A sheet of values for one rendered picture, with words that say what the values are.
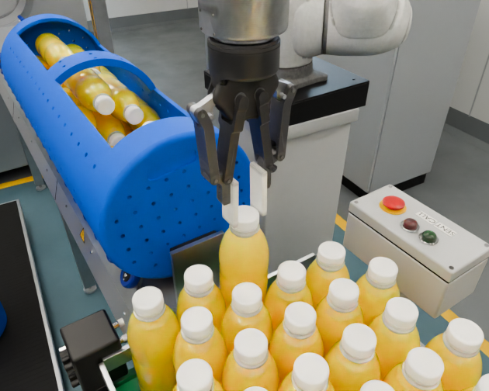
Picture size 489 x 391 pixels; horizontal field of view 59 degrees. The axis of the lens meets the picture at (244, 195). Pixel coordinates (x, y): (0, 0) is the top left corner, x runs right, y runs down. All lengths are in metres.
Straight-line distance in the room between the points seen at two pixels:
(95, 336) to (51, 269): 1.67
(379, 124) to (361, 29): 1.23
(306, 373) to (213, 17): 0.37
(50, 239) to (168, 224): 1.83
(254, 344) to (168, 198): 0.29
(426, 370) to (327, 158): 0.92
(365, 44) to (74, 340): 0.95
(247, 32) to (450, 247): 0.45
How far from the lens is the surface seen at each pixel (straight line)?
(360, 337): 0.55
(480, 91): 3.55
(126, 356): 0.71
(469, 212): 2.80
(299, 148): 1.27
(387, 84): 2.29
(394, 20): 1.22
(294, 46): 1.22
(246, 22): 0.42
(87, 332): 0.71
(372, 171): 2.51
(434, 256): 0.69
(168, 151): 0.66
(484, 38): 3.50
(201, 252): 0.75
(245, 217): 0.57
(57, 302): 2.18
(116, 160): 0.67
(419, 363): 0.55
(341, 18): 1.19
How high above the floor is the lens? 1.54
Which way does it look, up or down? 36 degrees down
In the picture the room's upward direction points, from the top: straight up
